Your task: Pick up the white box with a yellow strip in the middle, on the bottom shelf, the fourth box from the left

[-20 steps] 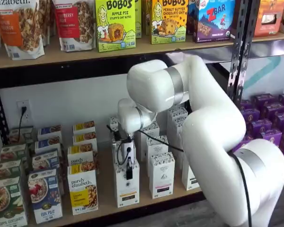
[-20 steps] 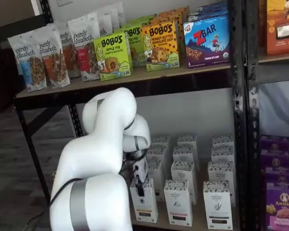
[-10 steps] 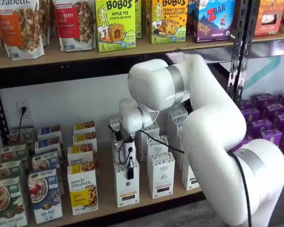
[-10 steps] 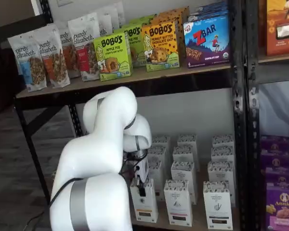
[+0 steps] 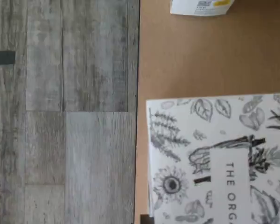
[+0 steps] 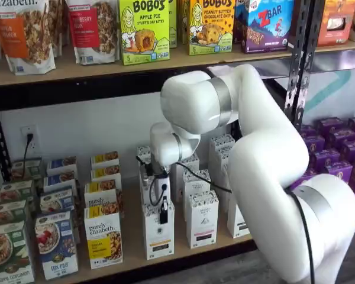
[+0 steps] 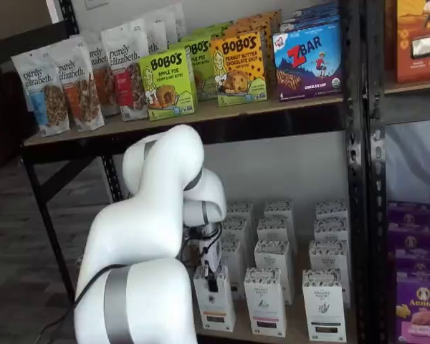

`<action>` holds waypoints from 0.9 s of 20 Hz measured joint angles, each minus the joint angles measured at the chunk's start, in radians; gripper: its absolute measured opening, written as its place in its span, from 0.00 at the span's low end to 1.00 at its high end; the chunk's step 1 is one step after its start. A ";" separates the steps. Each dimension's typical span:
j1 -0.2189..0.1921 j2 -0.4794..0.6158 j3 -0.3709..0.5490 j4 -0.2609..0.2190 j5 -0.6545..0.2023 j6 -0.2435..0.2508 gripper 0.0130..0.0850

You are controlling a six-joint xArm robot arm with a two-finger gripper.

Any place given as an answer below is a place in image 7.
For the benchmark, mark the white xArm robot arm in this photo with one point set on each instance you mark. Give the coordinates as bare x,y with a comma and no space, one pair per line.
147,215

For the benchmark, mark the green Bobo's apple pie box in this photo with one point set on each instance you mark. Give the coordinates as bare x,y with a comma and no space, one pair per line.
204,71
168,86
215,30

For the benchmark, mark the white wall switch plate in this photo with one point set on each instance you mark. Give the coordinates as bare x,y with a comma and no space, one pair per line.
96,3

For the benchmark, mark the purely elizabeth bag red label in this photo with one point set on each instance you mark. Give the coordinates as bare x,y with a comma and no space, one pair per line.
127,82

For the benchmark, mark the blue Zbar chocolate chip box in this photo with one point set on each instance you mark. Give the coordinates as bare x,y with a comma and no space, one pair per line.
308,24
315,12
308,64

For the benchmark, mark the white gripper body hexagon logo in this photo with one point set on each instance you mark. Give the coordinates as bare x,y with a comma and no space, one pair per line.
211,252

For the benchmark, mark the purple Annie's snack box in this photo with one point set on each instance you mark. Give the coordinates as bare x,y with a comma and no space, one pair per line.
408,213
412,236
419,261
421,311

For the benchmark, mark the grey plastic sheet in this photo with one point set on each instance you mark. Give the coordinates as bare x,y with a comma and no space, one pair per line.
415,161

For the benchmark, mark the black metal shelving rack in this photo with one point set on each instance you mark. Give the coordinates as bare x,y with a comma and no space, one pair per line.
356,179
378,215

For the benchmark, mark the dark brown furniture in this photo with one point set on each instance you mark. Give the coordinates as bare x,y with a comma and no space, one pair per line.
3,125

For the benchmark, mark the orange Bobo's peanut butter box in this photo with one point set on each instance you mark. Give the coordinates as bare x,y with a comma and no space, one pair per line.
268,18
238,68
247,27

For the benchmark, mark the wooden shelf board orange box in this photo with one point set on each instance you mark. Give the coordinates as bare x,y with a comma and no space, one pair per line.
415,87

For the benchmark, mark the white box pink strip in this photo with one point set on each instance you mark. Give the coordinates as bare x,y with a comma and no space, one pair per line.
265,304
274,254
274,227
277,208

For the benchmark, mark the wooden shelf board with snacks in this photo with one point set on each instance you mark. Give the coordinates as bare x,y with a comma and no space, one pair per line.
236,109

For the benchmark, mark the white box yellow strip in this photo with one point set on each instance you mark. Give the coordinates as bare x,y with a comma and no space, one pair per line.
236,229
242,209
215,308
233,258

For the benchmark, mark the purely elizabeth bag blue label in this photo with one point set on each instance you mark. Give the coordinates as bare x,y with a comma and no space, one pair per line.
43,93

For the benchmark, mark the white box grey strip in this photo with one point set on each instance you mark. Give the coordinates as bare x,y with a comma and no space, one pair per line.
329,256
331,227
324,308
331,209

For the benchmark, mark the purely elizabeth bag orange label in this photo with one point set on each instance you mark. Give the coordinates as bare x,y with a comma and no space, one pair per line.
105,86
80,96

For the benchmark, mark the large orange cardboard box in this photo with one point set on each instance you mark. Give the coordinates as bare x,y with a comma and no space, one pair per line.
419,39

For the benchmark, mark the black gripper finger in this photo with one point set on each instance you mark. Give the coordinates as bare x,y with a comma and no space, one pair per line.
212,281

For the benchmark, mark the white purely elizabeth bag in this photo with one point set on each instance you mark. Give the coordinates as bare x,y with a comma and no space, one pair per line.
175,18
157,30

